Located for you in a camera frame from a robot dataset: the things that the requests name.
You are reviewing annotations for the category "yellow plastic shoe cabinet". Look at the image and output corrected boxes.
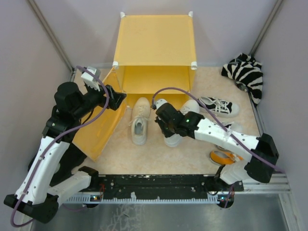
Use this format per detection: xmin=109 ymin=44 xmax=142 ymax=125
xmin=113 ymin=12 xmax=197 ymax=108

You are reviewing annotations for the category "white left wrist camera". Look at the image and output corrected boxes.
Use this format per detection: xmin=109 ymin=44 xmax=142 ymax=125
xmin=81 ymin=66 xmax=101 ymax=91

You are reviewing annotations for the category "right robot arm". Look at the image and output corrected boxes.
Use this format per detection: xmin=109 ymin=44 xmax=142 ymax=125
xmin=153 ymin=99 xmax=279 ymax=191

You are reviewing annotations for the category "zebra striped cloth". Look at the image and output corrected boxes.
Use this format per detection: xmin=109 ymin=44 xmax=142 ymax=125
xmin=221 ymin=53 xmax=263 ymax=107

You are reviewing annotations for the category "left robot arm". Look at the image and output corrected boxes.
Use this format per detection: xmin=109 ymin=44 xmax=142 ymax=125
xmin=4 ymin=82 xmax=126 ymax=223

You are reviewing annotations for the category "white sneaker one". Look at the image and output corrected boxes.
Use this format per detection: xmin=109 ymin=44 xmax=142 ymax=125
xmin=130 ymin=97 xmax=151 ymax=146
xmin=164 ymin=99 xmax=200 ymax=148

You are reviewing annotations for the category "black white sneaker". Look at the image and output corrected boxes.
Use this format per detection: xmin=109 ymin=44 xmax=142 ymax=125
xmin=199 ymin=97 xmax=240 ymax=118
xmin=221 ymin=121 xmax=243 ymax=132

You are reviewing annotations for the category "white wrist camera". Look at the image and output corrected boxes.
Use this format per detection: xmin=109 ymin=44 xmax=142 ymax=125
xmin=151 ymin=99 xmax=167 ymax=110
xmin=81 ymin=66 xmax=101 ymax=91

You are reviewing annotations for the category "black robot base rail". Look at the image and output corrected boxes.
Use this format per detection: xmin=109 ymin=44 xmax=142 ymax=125
xmin=72 ymin=173 xmax=244 ymax=208

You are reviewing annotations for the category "orange sneaker near one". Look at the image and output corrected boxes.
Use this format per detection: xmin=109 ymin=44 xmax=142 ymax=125
xmin=209 ymin=150 xmax=243 ymax=165

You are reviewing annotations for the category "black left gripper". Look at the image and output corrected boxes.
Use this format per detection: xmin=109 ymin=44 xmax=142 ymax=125
xmin=73 ymin=80 xmax=127 ymax=119

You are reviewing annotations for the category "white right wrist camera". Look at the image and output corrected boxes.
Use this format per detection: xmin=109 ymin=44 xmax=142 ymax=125
xmin=151 ymin=99 xmax=167 ymax=110

